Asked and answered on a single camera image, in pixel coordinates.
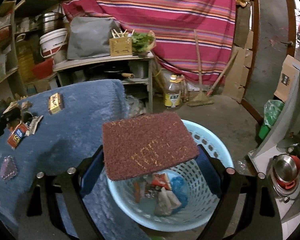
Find orange yellow snack wrapper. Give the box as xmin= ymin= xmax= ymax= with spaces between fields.
xmin=7 ymin=121 xmax=28 ymax=150

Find stainless steel pot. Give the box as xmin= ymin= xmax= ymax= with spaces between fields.
xmin=41 ymin=11 xmax=64 ymax=34

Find dark red scouring pad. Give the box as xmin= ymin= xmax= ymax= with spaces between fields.
xmin=102 ymin=112 xmax=199 ymax=181

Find yellow utensil holder box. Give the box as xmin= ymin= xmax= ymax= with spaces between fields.
xmin=109 ymin=29 xmax=133 ymax=57

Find green leafy vegetables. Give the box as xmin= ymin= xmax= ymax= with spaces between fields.
xmin=131 ymin=30 xmax=156 ymax=55

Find grey crumpled wrapper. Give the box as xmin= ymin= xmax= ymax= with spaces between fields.
xmin=154 ymin=187 xmax=181 ymax=216

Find silver patterned wrapper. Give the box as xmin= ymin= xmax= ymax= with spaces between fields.
xmin=26 ymin=115 xmax=44 ymax=136

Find grey fabric cover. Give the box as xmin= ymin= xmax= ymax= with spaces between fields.
xmin=67 ymin=17 xmax=120 ymax=60

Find steel bowl red pot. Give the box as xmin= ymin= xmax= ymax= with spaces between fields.
xmin=270 ymin=154 xmax=300 ymax=198

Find straw broom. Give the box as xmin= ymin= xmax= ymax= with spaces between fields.
xmin=187 ymin=29 xmax=213 ymax=107

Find yellow oil bottle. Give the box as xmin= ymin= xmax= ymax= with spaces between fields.
xmin=164 ymin=74 xmax=181 ymax=108

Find blue textured table cloth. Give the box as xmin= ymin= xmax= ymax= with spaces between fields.
xmin=0 ymin=78 xmax=151 ymax=240

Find white plastic bucket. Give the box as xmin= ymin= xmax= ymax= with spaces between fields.
xmin=40 ymin=28 xmax=68 ymax=64

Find blue crumpled plastic bag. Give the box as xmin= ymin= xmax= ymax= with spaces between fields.
xmin=170 ymin=176 xmax=189 ymax=213

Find light blue laundry basket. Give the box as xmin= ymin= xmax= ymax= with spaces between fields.
xmin=107 ymin=119 xmax=235 ymax=233

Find striped pink red curtain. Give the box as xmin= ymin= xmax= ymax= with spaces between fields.
xmin=63 ymin=0 xmax=236 ymax=85

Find yellow rectangular box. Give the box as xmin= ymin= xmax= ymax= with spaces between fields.
xmin=48 ymin=93 xmax=64 ymax=115

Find red plastic basket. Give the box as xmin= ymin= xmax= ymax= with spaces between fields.
xmin=31 ymin=57 xmax=53 ymax=80

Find green plastic bag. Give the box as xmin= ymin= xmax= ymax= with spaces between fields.
xmin=258 ymin=100 xmax=285 ymax=140

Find low wooden side table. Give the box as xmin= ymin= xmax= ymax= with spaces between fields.
xmin=53 ymin=52 xmax=154 ymax=113

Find clear plastic wrapper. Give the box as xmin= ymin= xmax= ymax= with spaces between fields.
xmin=133 ymin=173 xmax=172 ymax=203

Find crumpled brown cardboard piece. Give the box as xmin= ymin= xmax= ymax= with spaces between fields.
xmin=21 ymin=101 xmax=32 ymax=111

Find wooden shelf unit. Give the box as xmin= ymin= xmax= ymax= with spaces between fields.
xmin=0 ymin=1 xmax=26 ymax=99

